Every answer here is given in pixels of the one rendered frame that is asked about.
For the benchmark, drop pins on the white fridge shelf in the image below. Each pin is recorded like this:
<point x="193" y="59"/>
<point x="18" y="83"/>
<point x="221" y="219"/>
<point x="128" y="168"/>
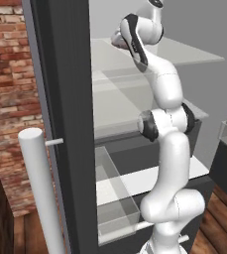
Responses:
<point x="141" y="182"/>

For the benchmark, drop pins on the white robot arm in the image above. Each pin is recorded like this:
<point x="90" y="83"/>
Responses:
<point x="169" y="155"/>

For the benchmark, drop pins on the clear glass fridge shelf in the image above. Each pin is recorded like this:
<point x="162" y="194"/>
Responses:
<point x="118" y="105"/>
<point x="184" y="54"/>

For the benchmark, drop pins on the dark fridge drawer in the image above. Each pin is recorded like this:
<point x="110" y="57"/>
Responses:
<point x="131" y="155"/>

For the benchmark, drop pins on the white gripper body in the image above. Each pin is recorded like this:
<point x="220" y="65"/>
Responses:
<point x="118" y="39"/>

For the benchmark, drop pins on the dark grey fridge door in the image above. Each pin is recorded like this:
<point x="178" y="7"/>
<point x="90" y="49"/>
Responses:
<point x="70" y="99"/>
<point x="225" y="172"/>

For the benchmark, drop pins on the dark grey fridge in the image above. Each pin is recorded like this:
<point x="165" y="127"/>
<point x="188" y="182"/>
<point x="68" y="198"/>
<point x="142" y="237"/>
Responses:
<point x="204" y="66"/>

